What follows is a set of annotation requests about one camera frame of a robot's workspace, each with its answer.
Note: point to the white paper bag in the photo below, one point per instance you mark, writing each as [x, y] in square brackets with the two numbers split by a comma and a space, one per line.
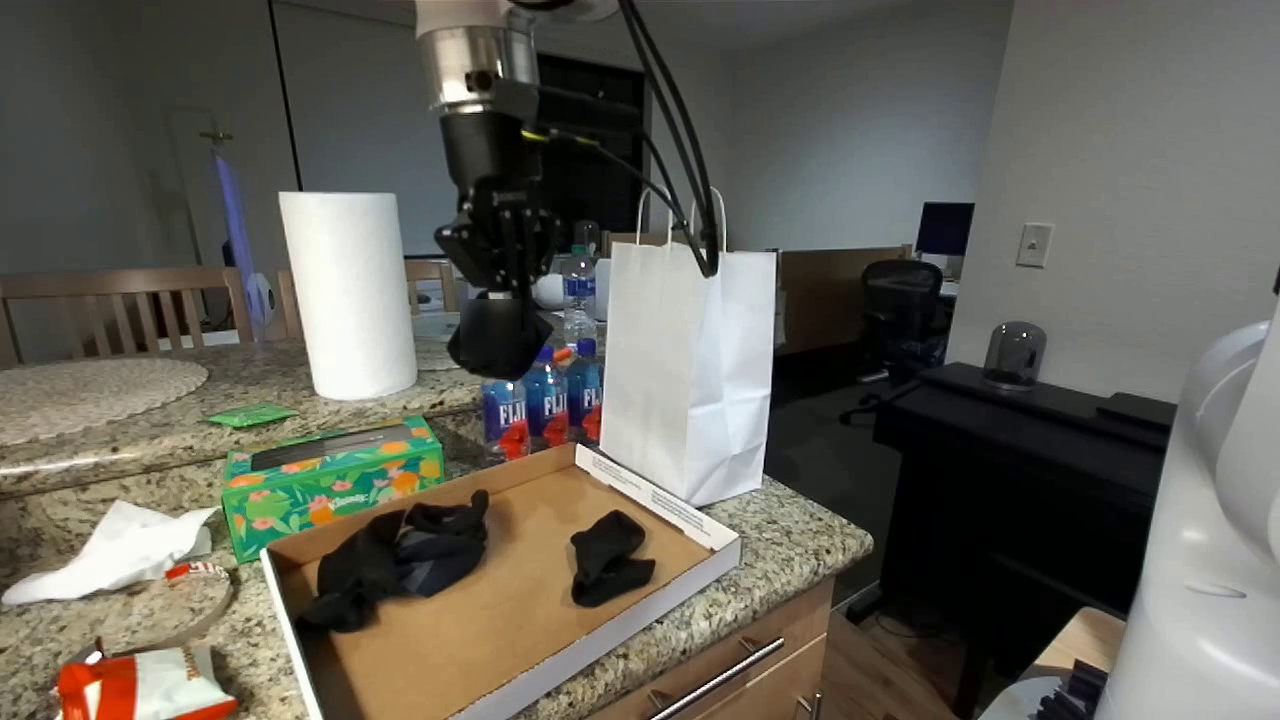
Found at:
[690, 366]

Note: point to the green tissue box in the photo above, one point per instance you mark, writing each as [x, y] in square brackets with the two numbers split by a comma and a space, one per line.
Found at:
[325, 478]

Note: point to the small green packet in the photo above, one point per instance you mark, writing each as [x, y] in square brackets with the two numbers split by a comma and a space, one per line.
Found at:
[250, 417]

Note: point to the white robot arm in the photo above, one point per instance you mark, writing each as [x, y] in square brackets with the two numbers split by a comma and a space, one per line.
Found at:
[1207, 628]

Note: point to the orange white snack packet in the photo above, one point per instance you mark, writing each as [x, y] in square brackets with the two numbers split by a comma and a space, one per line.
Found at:
[146, 687]

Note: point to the wooden chair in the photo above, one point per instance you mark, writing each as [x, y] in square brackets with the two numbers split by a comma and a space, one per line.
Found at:
[135, 308]

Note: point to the round woven placemat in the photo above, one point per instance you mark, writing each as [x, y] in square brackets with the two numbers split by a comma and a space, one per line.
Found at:
[46, 400]

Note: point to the black office chair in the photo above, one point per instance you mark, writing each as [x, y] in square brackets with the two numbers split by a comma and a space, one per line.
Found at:
[898, 328]

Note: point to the white paper towel roll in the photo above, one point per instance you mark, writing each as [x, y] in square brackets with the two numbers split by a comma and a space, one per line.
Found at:
[351, 283]

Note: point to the black piano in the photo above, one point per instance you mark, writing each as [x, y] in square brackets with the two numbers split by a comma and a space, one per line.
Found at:
[1016, 504]

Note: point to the black sock pile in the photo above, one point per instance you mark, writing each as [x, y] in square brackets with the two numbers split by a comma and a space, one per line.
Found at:
[402, 552]

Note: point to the crumpled white napkin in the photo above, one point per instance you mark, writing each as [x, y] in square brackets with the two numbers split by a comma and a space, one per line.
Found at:
[128, 545]

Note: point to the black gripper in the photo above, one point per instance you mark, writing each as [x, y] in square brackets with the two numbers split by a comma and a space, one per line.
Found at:
[500, 234]

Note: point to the white projector screen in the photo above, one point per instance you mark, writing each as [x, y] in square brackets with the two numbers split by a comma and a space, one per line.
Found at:
[362, 119]

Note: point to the single black sock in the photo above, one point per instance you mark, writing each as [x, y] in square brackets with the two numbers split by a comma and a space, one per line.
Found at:
[604, 562]

